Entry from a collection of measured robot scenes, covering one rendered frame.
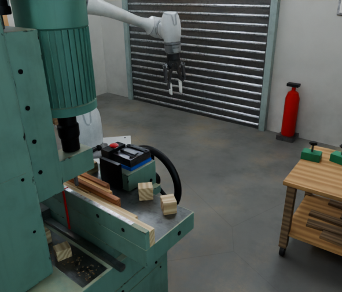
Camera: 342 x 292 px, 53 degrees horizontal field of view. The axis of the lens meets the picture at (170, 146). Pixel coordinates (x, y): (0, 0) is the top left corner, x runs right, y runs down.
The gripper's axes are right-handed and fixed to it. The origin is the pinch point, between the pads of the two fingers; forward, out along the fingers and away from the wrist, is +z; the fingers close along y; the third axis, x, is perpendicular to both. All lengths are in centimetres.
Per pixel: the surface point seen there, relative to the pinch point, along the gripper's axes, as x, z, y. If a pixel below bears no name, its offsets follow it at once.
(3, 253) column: -102, 1, -94
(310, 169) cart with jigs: -48, 49, 60
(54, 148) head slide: -91, -17, -77
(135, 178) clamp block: -81, 4, -55
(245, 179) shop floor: 34, 100, 75
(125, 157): -78, -3, -56
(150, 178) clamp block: -78, 7, -48
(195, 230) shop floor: -8, 98, 4
